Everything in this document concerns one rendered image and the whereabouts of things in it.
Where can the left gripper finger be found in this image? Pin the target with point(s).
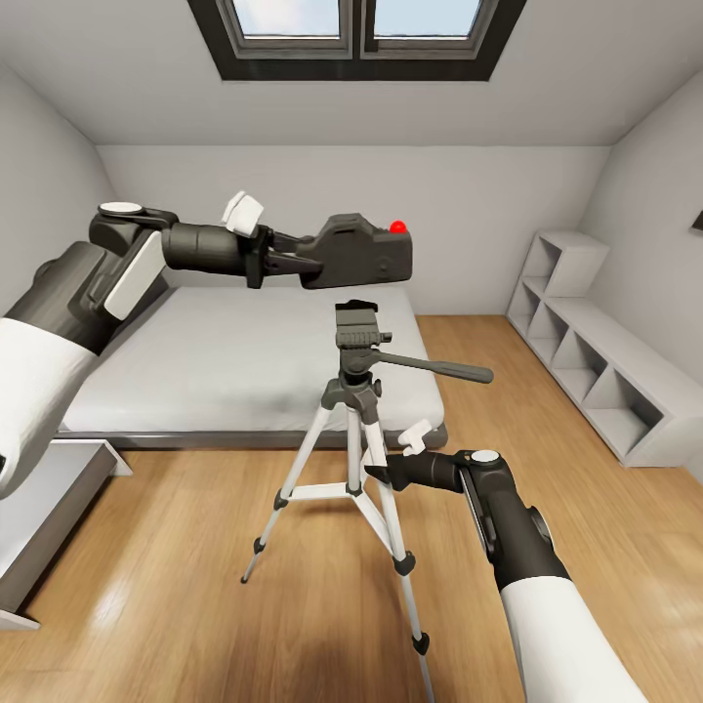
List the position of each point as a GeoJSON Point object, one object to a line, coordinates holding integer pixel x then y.
{"type": "Point", "coordinates": [276, 263]}
{"type": "Point", "coordinates": [284, 243]}

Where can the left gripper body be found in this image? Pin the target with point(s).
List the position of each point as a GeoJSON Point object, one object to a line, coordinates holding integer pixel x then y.
{"type": "Point", "coordinates": [221, 251]}

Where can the camera tripod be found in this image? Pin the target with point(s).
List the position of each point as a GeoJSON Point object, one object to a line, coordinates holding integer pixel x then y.
{"type": "Point", "coordinates": [358, 339]}

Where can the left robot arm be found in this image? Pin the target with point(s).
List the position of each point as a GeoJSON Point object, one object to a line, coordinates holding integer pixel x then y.
{"type": "Point", "coordinates": [52, 337]}

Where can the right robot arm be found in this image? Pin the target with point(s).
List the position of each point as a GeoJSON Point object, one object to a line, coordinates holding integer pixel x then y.
{"type": "Point", "coordinates": [561, 653]}

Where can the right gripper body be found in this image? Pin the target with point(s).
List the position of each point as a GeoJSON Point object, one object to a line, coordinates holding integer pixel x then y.
{"type": "Point", "coordinates": [405, 470]}

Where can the digital camera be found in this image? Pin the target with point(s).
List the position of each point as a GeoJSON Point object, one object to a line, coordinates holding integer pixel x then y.
{"type": "Point", "coordinates": [355, 253]}

